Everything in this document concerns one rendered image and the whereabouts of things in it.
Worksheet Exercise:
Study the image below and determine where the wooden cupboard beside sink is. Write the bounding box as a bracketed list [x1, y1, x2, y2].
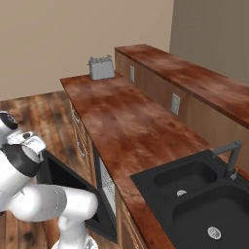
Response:
[115, 189, 148, 249]

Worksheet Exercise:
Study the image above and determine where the black dishwasher door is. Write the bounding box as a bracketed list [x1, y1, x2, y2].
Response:
[35, 150, 118, 244]

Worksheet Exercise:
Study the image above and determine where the wooden cupboard door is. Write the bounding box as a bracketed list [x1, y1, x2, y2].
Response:
[73, 124, 97, 188]

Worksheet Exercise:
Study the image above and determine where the short silver drawer handle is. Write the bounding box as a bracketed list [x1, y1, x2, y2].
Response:
[71, 109, 81, 125]

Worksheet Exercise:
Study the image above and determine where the grey tap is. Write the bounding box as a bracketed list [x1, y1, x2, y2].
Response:
[212, 139, 243, 181]

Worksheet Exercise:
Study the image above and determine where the black double sink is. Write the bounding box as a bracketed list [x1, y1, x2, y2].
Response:
[129, 149, 249, 249]

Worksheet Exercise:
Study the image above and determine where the large grey wall socket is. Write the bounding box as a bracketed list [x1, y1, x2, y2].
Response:
[170, 92, 181, 117]

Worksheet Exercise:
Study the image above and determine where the long silver cupboard handle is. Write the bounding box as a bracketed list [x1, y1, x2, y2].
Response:
[76, 140, 87, 160]

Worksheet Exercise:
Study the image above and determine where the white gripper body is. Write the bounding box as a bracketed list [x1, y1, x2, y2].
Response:
[18, 134, 48, 162]

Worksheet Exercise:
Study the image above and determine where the grey toaster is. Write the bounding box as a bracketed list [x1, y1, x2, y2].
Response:
[87, 54, 116, 82]

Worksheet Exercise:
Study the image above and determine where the grey wire dishwasher rack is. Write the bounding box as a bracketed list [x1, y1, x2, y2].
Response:
[97, 156, 117, 216]

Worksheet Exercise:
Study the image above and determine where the wooden drawer front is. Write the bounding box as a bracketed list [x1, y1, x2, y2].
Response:
[68, 99, 88, 144]

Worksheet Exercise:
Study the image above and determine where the small grey wall socket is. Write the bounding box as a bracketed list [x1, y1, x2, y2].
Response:
[129, 65, 136, 84]

